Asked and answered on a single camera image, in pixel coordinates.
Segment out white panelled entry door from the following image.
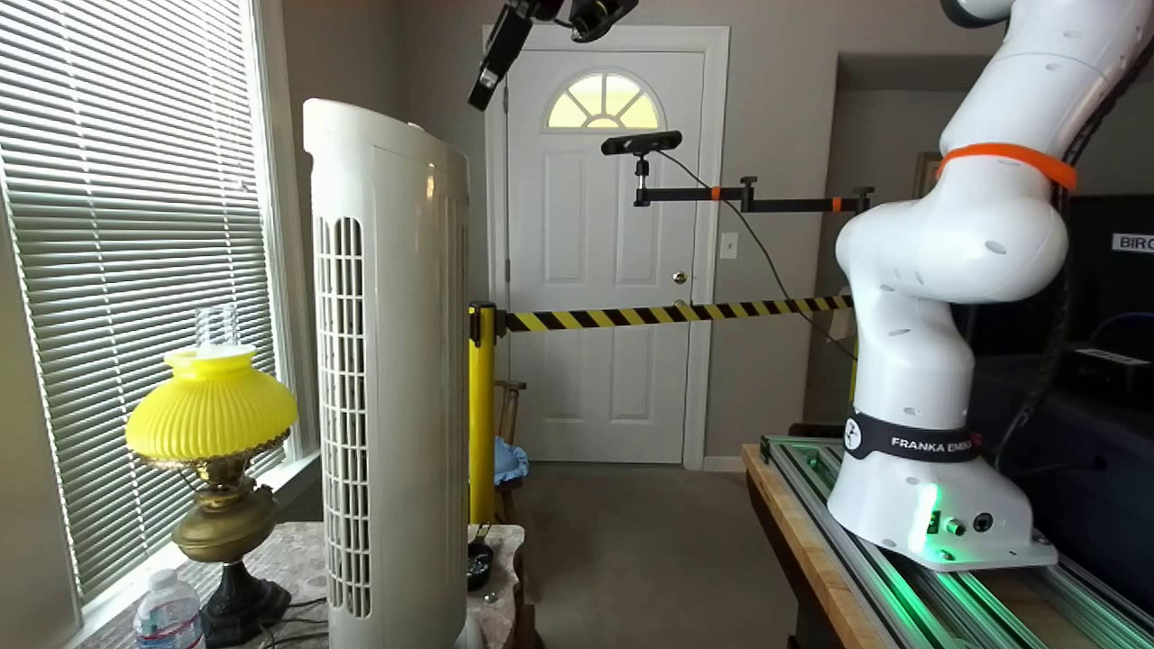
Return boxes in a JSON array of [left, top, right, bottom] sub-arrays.
[[480, 21, 731, 472]]

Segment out yellow bollard post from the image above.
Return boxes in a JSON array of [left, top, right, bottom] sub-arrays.
[[467, 302, 503, 528]]

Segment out black boom with orange clamps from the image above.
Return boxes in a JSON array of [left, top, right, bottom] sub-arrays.
[[632, 153, 882, 229]]

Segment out black equipment cabinet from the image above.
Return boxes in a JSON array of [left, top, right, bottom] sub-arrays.
[[966, 193, 1154, 618]]

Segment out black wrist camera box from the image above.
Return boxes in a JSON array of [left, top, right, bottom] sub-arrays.
[[558, 0, 642, 46]]

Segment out yellow shade brass oil lamp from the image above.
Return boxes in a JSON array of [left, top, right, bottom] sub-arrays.
[[124, 299, 302, 649]]

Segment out white tower air cooler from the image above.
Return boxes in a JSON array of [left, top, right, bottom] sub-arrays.
[[300, 99, 472, 649]]

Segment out white window blinds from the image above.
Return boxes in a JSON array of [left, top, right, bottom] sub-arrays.
[[0, 0, 281, 611]]

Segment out yellow black barrier tape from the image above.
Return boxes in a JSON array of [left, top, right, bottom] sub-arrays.
[[495, 290, 862, 341]]

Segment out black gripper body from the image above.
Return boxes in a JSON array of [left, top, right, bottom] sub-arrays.
[[482, 0, 570, 79]]

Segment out black bar-shaped stereo camera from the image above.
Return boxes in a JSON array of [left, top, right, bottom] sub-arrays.
[[598, 126, 684, 158]]

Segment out grey patterned table cloth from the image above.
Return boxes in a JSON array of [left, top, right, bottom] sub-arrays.
[[74, 517, 531, 649]]

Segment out blue cloth bundle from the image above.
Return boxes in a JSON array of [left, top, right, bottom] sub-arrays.
[[492, 437, 535, 491]]

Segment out clear plastic water bottle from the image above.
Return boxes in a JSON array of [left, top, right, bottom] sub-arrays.
[[131, 568, 208, 649]]

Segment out wooden workbench with metal rail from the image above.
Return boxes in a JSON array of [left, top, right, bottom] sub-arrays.
[[739, 428, 1154, 649]]

